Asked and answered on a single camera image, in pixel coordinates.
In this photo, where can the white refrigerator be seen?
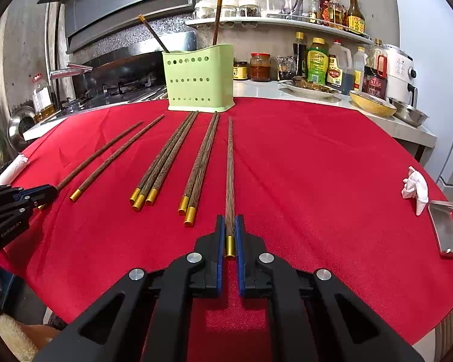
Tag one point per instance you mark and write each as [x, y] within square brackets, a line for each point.
[438, 64]

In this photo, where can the white air fryer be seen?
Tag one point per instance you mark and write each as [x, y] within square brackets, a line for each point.
[400, 75]

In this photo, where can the spice jar white lid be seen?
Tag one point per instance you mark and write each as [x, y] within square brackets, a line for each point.
[228, 9]
[249, 9]
[204, 10]

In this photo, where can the metal utensils bundle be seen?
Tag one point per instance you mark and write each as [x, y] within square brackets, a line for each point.
[151, 94]

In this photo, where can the gas stove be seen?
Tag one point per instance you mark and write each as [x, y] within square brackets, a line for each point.
[98, 100]

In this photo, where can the oil bottle red cap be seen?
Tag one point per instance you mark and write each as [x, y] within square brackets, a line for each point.
[43, 101]

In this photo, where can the red seasoning packet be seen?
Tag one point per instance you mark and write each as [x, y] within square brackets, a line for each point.
[325, 11]

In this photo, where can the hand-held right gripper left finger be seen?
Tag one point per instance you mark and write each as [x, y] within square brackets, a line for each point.
[221, 256]

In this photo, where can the plate of food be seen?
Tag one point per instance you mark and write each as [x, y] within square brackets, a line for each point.
[309, 87]

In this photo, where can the yellow oil bottle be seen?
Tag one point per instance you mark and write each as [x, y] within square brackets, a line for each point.
[336, 13]

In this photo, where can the dark soy sauce bottle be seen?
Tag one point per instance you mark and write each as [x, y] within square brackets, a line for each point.
[299, 56]

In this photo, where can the yellow label jar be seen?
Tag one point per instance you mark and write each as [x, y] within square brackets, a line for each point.
[240, 71]

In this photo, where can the green plastic bottle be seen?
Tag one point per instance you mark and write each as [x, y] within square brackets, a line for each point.
[317, 64]

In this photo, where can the steel backsplash panel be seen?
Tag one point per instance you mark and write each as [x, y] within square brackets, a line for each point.
[136, 47]

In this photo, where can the dark spice bag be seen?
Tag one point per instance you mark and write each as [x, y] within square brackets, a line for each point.
[285, 68]

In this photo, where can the three chopsticks group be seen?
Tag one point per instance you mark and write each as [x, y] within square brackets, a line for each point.
[166, 158]

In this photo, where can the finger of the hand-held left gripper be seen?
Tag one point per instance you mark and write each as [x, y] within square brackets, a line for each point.
[37, 193]
[34, 207]

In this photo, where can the cream yellow garment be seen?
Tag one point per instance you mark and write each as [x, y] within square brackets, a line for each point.
[15, 339]

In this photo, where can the red tablecloth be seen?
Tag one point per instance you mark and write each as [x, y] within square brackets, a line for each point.
[305, 177]

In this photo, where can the pair of chopsticks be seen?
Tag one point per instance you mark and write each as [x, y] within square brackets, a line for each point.
[205, 158]

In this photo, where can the clear bottle yellow cap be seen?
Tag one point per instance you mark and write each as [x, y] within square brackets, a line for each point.
[360, 69]

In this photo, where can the glass jar red lid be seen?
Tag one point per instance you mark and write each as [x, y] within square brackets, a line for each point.
[270, 5]

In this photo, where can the steel pot lid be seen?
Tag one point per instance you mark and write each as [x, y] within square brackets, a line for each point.
[20, 126]

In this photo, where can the grey range hood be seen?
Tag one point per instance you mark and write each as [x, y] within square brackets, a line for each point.
[128, 0]

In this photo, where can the clear utensil cup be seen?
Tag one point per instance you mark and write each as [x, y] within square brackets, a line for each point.
[295, 9]

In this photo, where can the tall dark bottle yellow label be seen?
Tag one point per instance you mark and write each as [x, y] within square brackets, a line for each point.
[355, 19]

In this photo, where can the small bottle gold cap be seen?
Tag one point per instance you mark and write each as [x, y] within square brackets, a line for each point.
[314, 7]

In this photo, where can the yellow bowl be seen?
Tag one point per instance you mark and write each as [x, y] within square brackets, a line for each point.
[372, 105]

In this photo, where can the crumpled white tissue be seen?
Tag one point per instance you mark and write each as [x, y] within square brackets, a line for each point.
[415, 188]

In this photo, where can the large dark vinegar jug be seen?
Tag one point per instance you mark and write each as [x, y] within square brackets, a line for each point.
[339, 71]

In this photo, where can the chili sauce jar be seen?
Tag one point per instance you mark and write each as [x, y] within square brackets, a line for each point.
[260, 68]

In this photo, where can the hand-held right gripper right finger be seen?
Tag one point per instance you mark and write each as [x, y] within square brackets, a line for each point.
[241, 256]

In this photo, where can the steel wok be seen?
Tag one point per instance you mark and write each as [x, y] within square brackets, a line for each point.
[117, 69]

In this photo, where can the chopsticks standing in holder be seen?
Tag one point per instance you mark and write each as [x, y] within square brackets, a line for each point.
[153, 32]

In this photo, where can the green chopstick holder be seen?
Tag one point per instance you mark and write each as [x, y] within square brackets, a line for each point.
[196, 83]

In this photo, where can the white rolled cloth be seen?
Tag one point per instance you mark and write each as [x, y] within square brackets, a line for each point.
[11, 169]

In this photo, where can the steel bowl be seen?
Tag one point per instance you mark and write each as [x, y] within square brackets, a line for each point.
[409, 113]

